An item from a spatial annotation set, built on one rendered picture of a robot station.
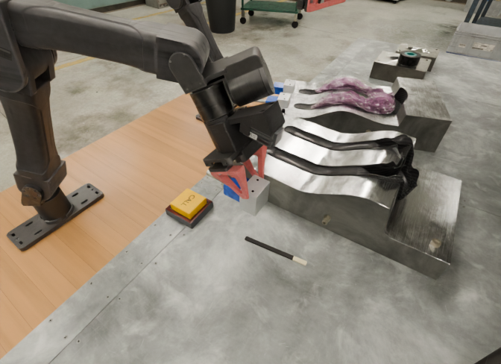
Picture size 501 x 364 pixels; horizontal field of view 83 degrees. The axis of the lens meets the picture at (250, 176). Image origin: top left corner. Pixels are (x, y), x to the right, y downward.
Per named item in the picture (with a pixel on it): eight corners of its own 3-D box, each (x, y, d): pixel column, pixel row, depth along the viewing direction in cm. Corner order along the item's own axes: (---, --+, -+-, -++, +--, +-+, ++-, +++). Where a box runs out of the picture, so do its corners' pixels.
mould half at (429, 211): (227, 183, 75) (224, 141, 66) (275, 135, 91) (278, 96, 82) (435, 280, 55) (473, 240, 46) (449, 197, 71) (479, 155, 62)
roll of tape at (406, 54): (422, 64, 115) (426, 56, 113) (407, 67, 113) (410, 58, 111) (408, 57, 121) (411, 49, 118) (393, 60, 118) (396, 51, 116)
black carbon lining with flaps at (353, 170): (259, 158, 71) (260, 126, 65) (288, 128, 81) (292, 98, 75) (405, 217, 58) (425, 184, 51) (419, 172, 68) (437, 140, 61)
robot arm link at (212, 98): (245, 107, 48) (229, 67, 46) (241, 117, 44) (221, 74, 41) (210, 120, 50) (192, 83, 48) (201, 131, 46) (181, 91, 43)
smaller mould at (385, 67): (369, 77, 123) (373, 61, 118) (378, 66, 132) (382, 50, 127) (418, 89, 115) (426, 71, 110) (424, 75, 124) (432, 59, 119)
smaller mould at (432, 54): (391, 63, 134) (395, 50, 130) (396, 55, 142) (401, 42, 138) (430, 71, 127) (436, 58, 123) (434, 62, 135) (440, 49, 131)
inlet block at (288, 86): (256, 95, 105) (257, 81, 101) (260, 89, 108) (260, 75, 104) (291, 100, 102) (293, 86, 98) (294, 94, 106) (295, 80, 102)
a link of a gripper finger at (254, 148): (280, 175, 54) (262, 131, 50) (261, 198, 50) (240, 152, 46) (253, 175, 59) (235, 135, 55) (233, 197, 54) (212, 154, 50)
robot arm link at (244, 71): (273, 79, 48) (245, 4, 41) (276, 104, 42) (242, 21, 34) (213, 102, 51) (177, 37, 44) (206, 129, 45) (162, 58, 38)
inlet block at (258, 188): (200, 188, 58) (198, 168, 55) (215, 174, 62) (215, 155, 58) (254, 217, 54) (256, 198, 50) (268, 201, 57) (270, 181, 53)
